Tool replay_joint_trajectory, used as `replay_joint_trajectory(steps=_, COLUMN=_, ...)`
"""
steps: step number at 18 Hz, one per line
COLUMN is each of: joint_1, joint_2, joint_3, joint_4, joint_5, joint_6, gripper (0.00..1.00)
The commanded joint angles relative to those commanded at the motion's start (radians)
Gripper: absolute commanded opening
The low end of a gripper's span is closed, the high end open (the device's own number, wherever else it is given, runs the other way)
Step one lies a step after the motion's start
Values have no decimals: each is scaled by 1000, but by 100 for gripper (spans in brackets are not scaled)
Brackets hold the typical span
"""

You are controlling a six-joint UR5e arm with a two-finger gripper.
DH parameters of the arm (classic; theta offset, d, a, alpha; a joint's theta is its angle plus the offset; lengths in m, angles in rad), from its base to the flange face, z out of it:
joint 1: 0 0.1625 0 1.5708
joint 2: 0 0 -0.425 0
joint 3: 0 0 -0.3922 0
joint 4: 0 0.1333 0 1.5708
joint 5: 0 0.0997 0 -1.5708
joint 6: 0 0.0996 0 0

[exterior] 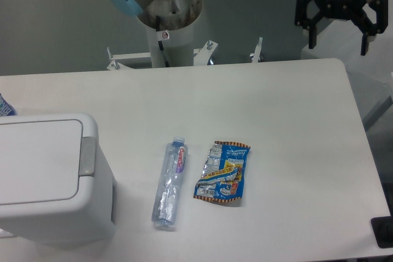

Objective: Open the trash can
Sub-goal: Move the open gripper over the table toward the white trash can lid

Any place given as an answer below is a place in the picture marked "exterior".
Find white push-lid trash can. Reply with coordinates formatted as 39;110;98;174
1;113;117;244

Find blue crumpled snack wrapper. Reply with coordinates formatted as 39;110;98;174
193;141;251;203

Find black device at table edge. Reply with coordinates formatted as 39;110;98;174
371;216;392;249

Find crushed clear plastic bottle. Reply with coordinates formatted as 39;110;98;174
151;136;188;231

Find blue patterned object left edge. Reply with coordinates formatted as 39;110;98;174
0;94;17;117

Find white metal mounting frame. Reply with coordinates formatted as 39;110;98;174
106;36;264;71

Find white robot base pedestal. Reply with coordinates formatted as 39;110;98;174
144;25;194;68

